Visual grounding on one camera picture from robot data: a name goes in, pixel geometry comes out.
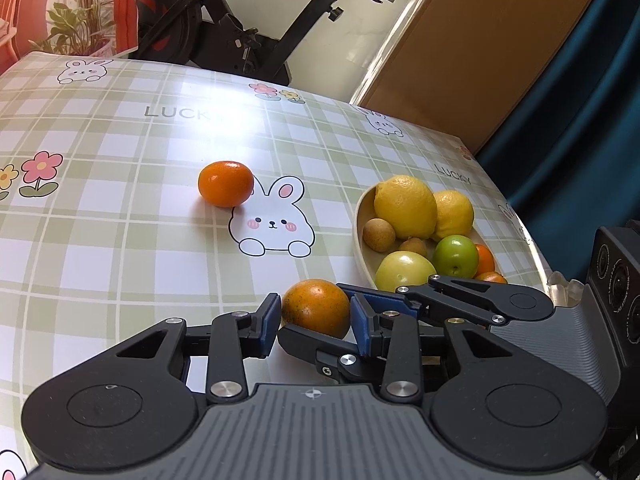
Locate dark blue curtain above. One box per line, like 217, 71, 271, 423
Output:
472, 0, 640, 281

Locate small yellow lemon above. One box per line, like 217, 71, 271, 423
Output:
431, 190, 475, 242

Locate pale yellow-green apple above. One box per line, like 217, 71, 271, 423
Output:
375, 251, 437, 293

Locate large smooth orange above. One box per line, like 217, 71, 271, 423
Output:
472, 243, 496, 276

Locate flat orange mandarin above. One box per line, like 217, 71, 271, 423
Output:
198, 160, 255, 208

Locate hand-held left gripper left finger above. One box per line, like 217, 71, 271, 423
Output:
107, 292, 281, 403

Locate clear table corner protector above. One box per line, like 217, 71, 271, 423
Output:
547, 271, 586, 307

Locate greenish speckled orange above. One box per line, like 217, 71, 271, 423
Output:
281, 279, 351, 339

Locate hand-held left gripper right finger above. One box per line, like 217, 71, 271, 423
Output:
350, 294, 546, 403

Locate large yellow lemon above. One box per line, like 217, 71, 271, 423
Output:
373, 175, 439, 240

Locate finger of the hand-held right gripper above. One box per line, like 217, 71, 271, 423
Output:
336, 275, 556, 332
277, 325, 393, 386

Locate brown wooden door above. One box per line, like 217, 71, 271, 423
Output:
357, 0, 613, 156

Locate cream oval plate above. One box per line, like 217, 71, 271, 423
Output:
352, 182, 508, 293

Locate black exercise bike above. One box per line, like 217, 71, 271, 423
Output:
135, 0, 411, 87

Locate brown longan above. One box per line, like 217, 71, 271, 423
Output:
398, 236, 429, 259
362, 217, 392, 250

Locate green apple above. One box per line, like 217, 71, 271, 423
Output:
432, 234, 480, 279

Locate red printed wall backdrop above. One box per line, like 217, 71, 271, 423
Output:
0, 0, 151, 76

